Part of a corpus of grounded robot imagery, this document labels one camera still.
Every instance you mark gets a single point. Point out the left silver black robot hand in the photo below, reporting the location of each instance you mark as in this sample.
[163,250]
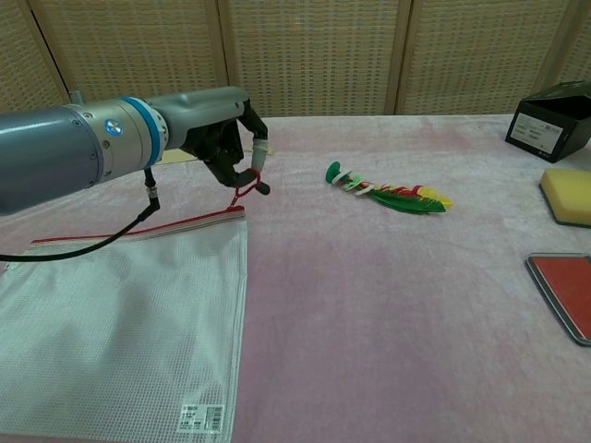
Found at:
[203,108]

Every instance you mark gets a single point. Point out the clear mesh zipper pouch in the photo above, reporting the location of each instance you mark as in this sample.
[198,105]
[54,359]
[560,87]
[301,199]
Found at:
[124,323]

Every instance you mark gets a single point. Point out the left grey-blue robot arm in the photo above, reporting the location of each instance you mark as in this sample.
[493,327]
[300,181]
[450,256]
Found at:
[55,147]

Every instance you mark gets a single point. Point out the black box with white label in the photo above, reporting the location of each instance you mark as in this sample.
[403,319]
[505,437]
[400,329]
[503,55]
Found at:
[549,129]

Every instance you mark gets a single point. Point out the gold bookmark with tassel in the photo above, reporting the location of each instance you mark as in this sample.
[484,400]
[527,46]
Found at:
[177,157]

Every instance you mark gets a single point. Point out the woven bamboo folding screen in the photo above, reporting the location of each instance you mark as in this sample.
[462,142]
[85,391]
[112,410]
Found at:
[314,51]

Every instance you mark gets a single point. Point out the green yellow feather shuttlecock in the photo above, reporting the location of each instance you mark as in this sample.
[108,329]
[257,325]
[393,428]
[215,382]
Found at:
[406,198]

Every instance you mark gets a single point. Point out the pink velvet tablecloth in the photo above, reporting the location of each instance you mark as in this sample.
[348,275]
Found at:
[392,300]

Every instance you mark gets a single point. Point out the yellow sponge block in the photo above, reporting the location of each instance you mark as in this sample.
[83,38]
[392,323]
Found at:
[570,194]

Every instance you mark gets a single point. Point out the red ink pad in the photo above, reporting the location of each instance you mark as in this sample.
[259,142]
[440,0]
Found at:
[570,290]

